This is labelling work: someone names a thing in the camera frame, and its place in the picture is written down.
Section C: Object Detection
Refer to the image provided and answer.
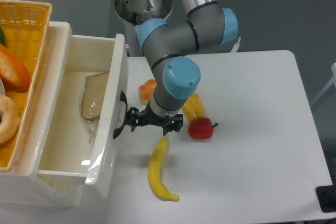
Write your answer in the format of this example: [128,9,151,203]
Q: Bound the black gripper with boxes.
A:
[125,104,184,135]

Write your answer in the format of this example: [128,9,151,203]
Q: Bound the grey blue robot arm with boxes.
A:
[115,0,238,134]

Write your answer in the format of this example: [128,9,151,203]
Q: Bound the white drawer cabinet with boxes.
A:
[1,22,72,206]

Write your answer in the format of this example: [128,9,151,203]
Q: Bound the orange knotted bread roll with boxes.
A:
[138,79,157,105]

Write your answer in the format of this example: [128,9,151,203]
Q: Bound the yellow bell pepper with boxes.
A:
[182,93,205,123]

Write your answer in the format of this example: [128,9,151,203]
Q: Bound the red bell pepper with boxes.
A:
[187,118,218,140]

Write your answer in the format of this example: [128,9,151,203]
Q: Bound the yellow banana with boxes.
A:
[148,136,180,202]

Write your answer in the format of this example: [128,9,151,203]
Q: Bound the beige bagel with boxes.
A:
[1,94,20,144]

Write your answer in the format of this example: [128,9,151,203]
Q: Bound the orange baguette loaf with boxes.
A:
[1,44,31,92]

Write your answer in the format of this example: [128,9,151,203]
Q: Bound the yellow woven basket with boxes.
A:
[1,0,52,172]

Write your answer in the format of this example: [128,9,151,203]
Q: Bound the green vegetable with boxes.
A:
[0,27,6,46]

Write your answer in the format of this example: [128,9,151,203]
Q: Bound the black device at edge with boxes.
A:
[316,185,335,213]

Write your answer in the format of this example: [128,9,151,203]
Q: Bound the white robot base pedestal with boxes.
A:
[114,0,173,57]

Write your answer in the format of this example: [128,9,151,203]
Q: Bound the white frame at right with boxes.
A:
[310,63,335,112]

